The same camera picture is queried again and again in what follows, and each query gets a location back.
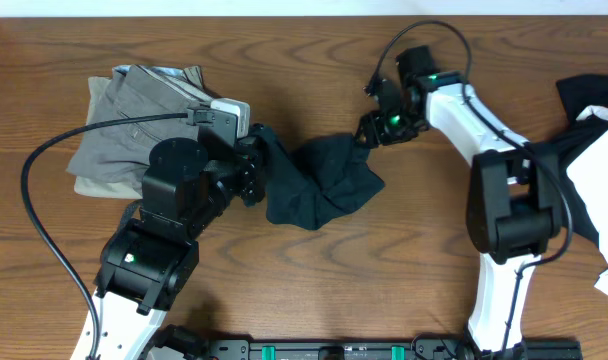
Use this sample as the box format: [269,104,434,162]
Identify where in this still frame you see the grey folded trousers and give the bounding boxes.
[65,64,220,196]

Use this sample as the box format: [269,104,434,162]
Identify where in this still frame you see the black garment pile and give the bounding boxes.
[548,74,608,247]

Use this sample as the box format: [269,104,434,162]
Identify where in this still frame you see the white garment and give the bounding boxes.
[567,105,608,295]

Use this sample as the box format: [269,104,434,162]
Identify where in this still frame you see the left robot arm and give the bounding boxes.
[72,111,266,359]

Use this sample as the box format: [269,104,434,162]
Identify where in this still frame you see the beige folded garment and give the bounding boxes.
[73,65,205,201]

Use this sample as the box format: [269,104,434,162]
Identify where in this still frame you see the black mounting rail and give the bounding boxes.
[148,324,583,360]

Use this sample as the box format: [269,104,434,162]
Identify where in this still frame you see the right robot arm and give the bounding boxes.
[356,46,562,359]

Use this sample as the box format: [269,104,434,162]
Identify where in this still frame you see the black t-shirt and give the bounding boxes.
[250,124,385,231]

